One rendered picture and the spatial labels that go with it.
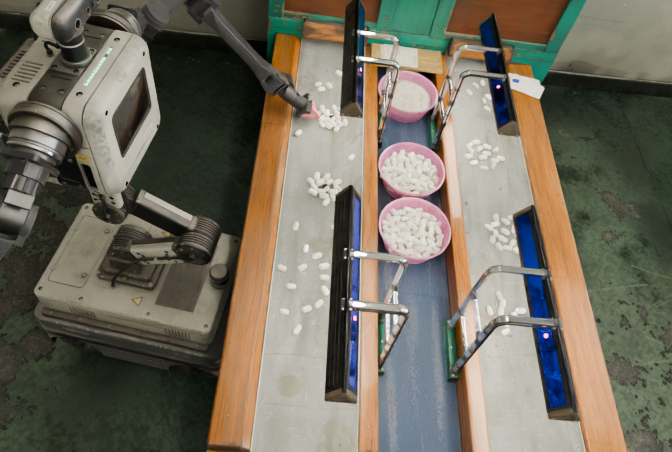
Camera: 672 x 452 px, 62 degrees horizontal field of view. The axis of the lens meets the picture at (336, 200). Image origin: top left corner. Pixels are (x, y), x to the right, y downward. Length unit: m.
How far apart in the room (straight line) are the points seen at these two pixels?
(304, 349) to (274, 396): 0.17
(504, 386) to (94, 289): 1.46
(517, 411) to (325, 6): 1.80
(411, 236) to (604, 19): 2.29
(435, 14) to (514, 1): 0.34
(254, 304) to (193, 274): 0.46
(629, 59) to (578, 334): 2.51
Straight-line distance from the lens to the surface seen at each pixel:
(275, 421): 1.73
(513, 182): 2.37
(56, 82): 1.49
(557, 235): 2.26
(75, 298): 2.26
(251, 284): 1.86
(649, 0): 3.96
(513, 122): 2.04
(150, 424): 2.53
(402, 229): 2.08
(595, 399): 2.01
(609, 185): 3.71
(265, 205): 2.03
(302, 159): 2.21
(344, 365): 1.40
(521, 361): 1.97
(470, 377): 1.86
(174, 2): 2.02
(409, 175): 2.23
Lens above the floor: 2.42
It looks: 53 degrees down
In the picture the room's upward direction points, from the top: 12 degrees clockwise
